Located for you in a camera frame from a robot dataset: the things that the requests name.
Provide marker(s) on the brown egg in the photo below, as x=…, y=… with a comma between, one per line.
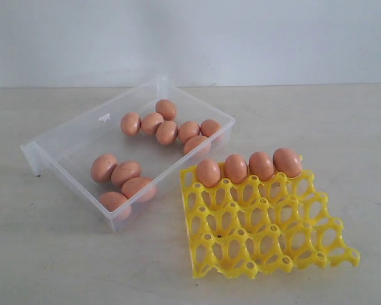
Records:
x=136, y=184
x=287, y=161
x=102, y=168
x=208, y=172
x=195, y=141
x=167, y=132
x=124, y=172
x=130, y=123
x=261, y=165
x=167, y=109
x=209, y=127
x=151, y=122
x=235, y=168
x=112, y=201
x=188, y=130

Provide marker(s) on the clear plastic bin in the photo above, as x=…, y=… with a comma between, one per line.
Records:
x=69, y=150

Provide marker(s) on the yellow plastic egg tray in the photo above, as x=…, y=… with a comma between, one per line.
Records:
x=259, y=227

